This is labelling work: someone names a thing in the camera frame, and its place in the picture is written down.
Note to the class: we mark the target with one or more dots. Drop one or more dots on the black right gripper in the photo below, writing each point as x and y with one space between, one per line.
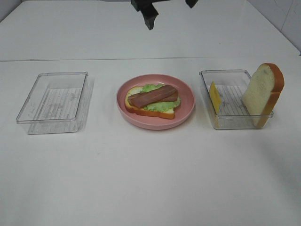
149 12

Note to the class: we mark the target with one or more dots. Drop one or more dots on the green lettuce leaf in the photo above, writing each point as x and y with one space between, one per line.
165 106

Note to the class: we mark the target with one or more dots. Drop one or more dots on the clear left plastic container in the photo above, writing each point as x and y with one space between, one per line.
57 103

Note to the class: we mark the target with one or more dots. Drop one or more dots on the yellow cheese slice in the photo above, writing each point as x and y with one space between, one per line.
216 101

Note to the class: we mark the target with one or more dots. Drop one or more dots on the white bread slice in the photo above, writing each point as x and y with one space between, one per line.
169 114

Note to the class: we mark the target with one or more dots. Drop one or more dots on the pink round plate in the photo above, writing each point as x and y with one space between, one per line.
182 112

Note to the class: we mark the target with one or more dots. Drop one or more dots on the clear plastic container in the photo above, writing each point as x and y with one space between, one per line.
57 103
231 85

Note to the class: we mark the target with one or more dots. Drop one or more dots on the clear right plastic container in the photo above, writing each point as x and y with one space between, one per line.
231 85

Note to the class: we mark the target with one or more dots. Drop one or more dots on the bacon strip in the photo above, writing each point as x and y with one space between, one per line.
153 96
170 98

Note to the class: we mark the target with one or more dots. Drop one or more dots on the upright bread slice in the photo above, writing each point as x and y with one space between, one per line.
263 92

